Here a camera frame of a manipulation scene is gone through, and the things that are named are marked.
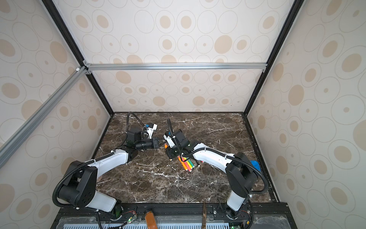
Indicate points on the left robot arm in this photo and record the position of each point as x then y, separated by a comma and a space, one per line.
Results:
77, 189

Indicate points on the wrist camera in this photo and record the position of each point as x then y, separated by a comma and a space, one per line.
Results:
178, 136
150, 128

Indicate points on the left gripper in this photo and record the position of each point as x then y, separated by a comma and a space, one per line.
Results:
155, 142

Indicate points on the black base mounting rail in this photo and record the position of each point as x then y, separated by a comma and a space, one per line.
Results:
215, 211

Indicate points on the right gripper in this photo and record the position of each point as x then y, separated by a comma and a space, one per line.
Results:
174, 151

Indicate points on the yellow highlighter pen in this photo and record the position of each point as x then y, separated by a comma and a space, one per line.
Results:
189, 167

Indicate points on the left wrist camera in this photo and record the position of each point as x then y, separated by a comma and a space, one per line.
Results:
150, 128

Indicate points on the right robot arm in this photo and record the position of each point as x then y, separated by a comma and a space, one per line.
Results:
243, 177

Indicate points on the thin wooden stick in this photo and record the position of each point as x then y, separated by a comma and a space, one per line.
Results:
204, 217

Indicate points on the diagonal aluminium rail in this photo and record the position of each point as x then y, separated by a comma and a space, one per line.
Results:
18, 138

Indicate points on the brown handle tool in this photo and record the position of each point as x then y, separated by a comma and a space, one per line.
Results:
150, 220

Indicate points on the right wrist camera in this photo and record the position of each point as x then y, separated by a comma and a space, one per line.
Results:
178, 136

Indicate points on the horizontal aluminium rail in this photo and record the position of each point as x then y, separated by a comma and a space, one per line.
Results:
184, 66

